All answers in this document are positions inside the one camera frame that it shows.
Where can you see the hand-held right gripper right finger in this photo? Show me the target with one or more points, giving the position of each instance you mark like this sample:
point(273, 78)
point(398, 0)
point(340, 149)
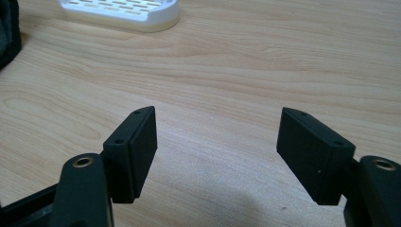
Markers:
point(312, 157)

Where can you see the white slotted soap dish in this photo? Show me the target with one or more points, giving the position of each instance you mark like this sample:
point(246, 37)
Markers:
point(126, 14)

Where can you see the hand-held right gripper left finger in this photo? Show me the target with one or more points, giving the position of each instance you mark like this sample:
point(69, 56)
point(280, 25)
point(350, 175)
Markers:
point(130, 151)

